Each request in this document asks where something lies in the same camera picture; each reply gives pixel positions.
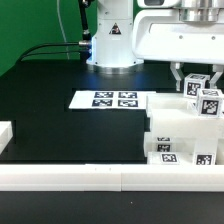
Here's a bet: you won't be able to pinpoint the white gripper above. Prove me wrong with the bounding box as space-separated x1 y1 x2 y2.
132 9 224 91

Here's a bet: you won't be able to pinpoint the small white tagged cube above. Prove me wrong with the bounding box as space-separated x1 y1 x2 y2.
184 73 210 98
196 89 224 118

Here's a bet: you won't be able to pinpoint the white chair back pieces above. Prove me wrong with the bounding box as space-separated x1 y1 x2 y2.
146 93 224 139

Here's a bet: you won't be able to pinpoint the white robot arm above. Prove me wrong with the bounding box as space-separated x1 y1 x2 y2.
87 0 224 88

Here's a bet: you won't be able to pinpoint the white flat tagged sheet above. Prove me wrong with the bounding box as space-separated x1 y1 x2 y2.
69 90 155 109

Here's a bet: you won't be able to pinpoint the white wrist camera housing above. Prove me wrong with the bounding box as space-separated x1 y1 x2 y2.
137 0 181 8

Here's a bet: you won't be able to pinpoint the black cables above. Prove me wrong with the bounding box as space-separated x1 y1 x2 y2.
18 0 93 63

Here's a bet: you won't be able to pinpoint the white U-shaped fence wall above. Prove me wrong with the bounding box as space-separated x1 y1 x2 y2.
0 121 224 193

